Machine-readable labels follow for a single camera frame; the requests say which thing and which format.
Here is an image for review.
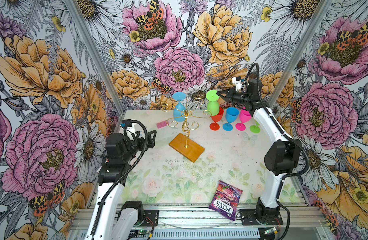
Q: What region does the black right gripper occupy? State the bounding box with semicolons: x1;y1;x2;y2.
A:
215;86;250;106

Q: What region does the green wine glass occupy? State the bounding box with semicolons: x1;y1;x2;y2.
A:
206;90;220;116
250;121;261;134

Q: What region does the blue front wine glass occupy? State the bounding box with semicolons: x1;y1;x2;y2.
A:
223;107;239;132

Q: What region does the blue wine glass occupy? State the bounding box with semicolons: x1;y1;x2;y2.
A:
172;92;186;122
223;107;239;132

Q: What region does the pink wine glass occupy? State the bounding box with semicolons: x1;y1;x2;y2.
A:
236;110;252;131

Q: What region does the red wine glass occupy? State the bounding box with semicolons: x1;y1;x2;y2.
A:
210;107;224;131

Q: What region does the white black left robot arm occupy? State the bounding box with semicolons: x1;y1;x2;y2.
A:
85;131;157;240

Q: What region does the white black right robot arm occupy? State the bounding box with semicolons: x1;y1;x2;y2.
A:
217;77;301;224

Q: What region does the blue rear wine glass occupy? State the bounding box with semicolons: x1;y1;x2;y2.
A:
172;92;186;122

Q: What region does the purple Fox's candy bag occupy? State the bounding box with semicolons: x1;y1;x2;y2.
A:
209;180;243;221

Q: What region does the black left corrugated cable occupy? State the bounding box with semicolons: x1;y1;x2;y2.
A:
90;119;149;240

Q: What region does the black corrugated cable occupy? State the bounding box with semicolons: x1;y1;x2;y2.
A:
90;119;149;240
245;62;310;240

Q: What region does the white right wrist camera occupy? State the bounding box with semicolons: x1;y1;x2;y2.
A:
232;77;248;93

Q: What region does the gold wire wooden glass rack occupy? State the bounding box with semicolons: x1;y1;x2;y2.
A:
167;105;211;163

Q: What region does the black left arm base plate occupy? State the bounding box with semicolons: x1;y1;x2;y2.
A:
135;210;160;227

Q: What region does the black right corrugated cable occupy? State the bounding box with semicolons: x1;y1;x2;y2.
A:
245;62;310;240

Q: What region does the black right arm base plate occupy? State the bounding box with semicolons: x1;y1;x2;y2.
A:
236;209;284;226

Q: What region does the aluminium front frame rail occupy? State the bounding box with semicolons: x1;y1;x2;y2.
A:
66;202;329;240

